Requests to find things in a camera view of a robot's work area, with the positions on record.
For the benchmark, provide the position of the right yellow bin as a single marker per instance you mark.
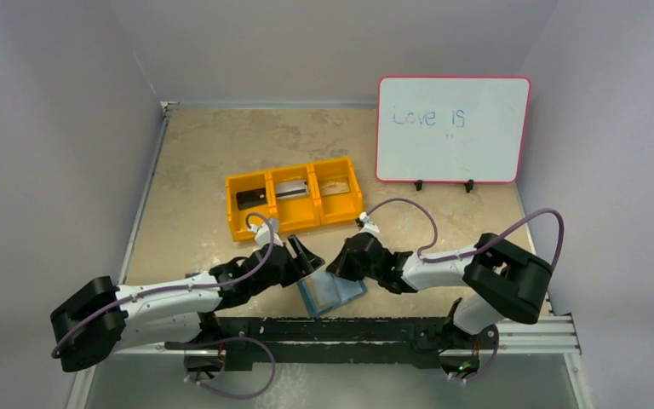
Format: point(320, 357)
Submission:
point(339, 196)

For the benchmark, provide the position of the blue card holder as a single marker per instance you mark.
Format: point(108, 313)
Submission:
point(323, 292)

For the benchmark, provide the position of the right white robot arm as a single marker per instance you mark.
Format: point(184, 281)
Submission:
point(508, 282)

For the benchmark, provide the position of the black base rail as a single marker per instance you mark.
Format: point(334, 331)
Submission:
point(422, 342)

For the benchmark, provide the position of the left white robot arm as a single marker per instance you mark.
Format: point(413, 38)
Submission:
point(101, 317)

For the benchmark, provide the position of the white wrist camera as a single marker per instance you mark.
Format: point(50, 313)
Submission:
point(367, 225)
point(263, 233)

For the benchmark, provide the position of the gold magnetic stripe card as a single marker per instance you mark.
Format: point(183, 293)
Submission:
point(328, 192)

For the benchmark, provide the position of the pink framed whiteboard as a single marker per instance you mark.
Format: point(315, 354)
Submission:
point(451, 129)

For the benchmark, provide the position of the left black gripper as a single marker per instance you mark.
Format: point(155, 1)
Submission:
point(304, 262)

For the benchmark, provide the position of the middle yellow bin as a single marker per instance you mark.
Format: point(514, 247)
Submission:
point(295, 203)

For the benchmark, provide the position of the left yellow bin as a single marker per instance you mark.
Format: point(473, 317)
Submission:
point(236, 218)

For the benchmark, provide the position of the yellow bin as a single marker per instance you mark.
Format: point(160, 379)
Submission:
point(295, 203)
point(339, 196)
point(236, 218)

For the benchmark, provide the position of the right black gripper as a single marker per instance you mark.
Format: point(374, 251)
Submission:
point(348, 262)

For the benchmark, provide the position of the gold card in bin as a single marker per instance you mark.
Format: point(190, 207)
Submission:
point(336, 182)

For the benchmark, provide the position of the black card in bin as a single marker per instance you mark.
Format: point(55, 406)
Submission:
point(252, 198)

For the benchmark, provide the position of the silver card in bin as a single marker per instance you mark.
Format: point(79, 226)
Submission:
point(291, 189)

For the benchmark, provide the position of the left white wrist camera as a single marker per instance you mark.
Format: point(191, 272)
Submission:
point(263, 233)

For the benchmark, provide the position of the right whiteboard stand foot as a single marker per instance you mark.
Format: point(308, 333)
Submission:
point(469, 186)

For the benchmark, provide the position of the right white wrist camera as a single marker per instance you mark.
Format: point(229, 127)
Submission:
point(367, 225)

